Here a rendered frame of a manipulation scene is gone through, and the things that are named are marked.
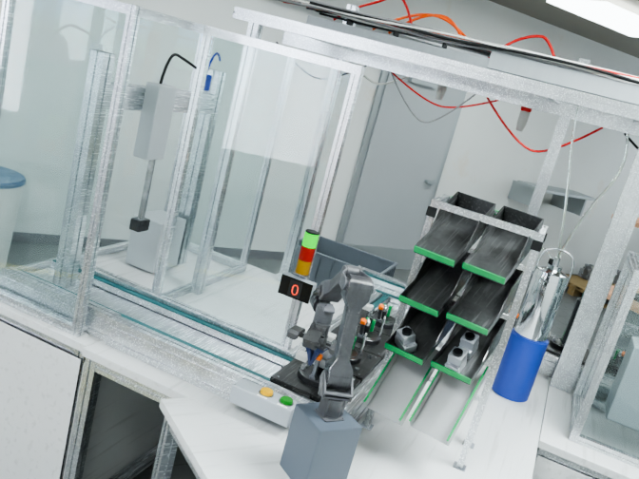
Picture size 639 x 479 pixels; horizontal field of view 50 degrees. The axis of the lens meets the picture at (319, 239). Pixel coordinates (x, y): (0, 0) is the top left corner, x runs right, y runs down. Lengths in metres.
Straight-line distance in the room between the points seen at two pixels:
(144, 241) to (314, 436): 1.60
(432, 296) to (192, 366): 0.82
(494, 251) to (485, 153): 5.96
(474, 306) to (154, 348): 1.07
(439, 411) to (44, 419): 1.41
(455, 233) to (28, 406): 1.65
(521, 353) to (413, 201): 4.74
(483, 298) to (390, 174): 5.10
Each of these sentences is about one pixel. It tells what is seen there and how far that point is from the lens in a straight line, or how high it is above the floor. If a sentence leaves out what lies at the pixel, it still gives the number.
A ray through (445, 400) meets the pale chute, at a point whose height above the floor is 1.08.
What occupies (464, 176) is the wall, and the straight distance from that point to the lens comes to 7.93.
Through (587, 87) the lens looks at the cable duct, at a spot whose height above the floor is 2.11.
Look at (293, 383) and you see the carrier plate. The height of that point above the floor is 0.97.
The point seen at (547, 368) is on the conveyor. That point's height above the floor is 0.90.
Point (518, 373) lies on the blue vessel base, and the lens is 2.93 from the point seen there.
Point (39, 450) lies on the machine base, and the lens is 2.80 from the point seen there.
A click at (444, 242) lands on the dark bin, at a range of 2.10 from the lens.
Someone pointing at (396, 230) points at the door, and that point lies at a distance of 7.48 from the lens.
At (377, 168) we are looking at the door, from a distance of 7.07.
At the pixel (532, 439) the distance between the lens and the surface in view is 2.72.
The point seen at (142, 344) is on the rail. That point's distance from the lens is 2.42.
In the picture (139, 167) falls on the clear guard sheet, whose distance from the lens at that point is 3.39.
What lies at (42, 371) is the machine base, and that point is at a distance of 2.66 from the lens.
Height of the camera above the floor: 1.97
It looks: 14 degrees down
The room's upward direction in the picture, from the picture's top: 15 degrees clockwise
